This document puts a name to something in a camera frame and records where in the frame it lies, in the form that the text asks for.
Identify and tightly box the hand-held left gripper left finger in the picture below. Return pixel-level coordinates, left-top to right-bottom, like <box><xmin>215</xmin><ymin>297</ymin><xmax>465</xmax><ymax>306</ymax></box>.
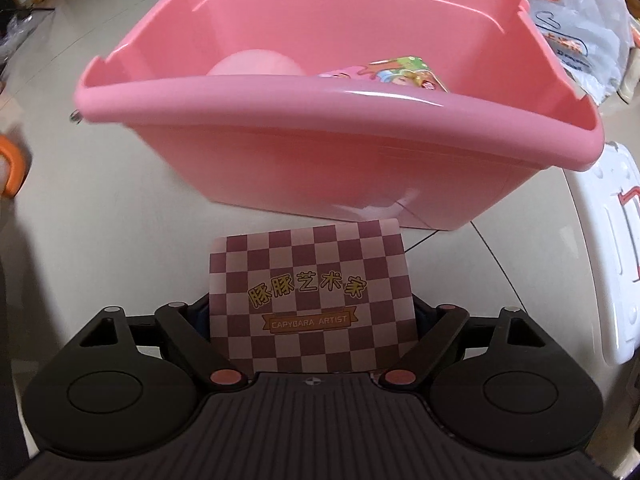
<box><xmin>80</xmin><ymin>295</ymin><xmax>249</xmax><ymax>387</ymax></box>

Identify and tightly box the colourful cartoon packet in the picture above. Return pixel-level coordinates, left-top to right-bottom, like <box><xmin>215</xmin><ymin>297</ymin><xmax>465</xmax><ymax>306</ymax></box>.
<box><xmin>316</xmin><ymin>52</ymin><xmax>451</xmax><ymax>95</ymax></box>

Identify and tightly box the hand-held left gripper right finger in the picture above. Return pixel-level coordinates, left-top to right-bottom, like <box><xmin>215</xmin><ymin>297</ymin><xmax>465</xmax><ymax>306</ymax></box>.
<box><xmin>378</xmin><ymin>296</ymin><xmax>547</xmax><ymax>389</ymax></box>

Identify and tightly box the pink ball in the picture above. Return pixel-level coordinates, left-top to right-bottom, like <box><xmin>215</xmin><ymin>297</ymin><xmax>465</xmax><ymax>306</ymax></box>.
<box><xmin>206</xmin><ymin>48</ymin><xmax>304</xmax><ymax>77</ymax></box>

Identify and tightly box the orange and white handle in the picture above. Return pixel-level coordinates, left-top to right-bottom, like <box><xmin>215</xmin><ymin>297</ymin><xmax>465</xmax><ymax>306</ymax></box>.
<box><xmin>0</xmin><ymin>132</ymin><xmax>32</xmax><ymax>198</ymax></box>

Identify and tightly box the pink plastic storage bin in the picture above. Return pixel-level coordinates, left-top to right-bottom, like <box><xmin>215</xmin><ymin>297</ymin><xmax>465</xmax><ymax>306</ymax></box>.
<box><xmin>75</xmin><ymin>0</ymin><xmax>604</xmax><ymax>231</ymax></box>

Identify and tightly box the checkered pink card box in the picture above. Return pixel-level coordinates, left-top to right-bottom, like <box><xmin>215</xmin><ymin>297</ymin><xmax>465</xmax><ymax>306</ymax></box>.
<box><xmin>208</xmin><ymin>218</ymin><xmax>420</xmax><ymax>375</ymax></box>

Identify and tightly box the white printed plastic bag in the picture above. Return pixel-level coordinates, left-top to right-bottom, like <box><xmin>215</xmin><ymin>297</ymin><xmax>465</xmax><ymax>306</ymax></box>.
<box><xmin>462</xmin><ymin>0</ymin><xmax>632</xmax><ymax>106</ymax></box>

